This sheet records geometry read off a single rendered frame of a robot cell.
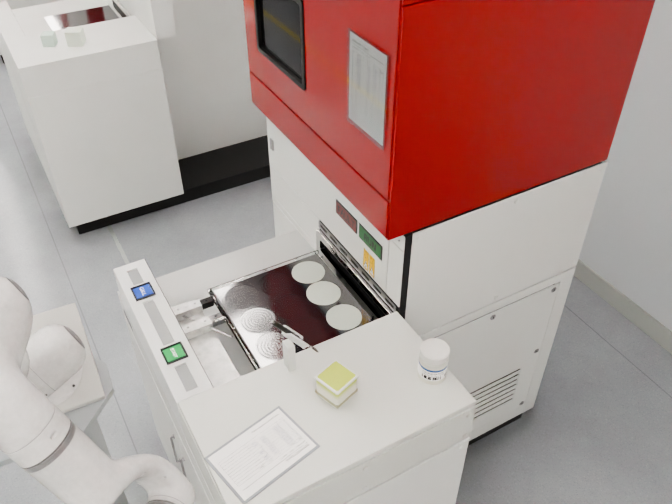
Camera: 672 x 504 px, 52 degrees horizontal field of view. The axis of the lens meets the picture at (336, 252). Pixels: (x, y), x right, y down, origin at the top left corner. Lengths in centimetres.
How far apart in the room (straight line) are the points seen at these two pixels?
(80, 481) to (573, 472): 207
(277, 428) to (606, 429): 169
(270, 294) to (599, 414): 156
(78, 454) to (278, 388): 70
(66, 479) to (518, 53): 123
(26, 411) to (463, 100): 107
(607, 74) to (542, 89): 22
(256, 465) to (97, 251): 235
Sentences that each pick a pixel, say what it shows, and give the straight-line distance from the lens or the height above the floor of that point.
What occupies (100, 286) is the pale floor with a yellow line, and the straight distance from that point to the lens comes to 352.
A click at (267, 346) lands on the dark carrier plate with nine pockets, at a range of 186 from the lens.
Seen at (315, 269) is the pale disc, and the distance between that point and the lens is 207.
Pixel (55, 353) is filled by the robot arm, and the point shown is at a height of 123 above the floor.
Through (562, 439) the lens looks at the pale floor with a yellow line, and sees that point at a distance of 290.
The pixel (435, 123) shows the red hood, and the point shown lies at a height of 152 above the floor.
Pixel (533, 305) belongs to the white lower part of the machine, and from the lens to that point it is 230.
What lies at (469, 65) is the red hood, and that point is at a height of 164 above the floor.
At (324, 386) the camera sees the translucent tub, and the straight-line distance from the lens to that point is 161.
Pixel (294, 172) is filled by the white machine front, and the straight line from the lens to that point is 221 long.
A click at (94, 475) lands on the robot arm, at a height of 138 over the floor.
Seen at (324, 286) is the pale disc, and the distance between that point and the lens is 201.
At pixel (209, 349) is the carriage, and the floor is 88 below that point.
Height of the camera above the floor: 228
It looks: 40 degrees down
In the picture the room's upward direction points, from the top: straight up
